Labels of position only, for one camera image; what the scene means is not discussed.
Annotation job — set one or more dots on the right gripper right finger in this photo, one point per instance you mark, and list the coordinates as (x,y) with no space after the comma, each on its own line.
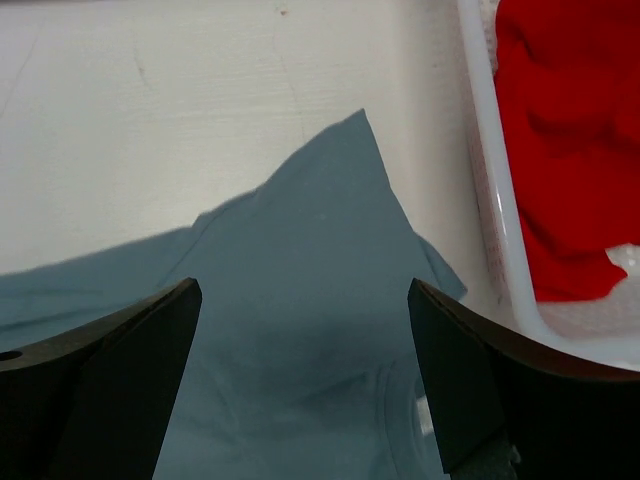
(504,406)

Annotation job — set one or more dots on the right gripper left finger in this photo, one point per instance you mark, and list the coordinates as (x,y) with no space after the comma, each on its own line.
(95,402)

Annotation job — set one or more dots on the white plastic basket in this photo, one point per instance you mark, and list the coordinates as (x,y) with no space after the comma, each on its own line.
(607,330)

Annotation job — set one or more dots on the crumpled red t-shirt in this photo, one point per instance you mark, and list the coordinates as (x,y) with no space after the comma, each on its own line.
(567,84)

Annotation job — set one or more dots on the blue-grey t-shirt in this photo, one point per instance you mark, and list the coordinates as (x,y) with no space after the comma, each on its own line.
(303,364)

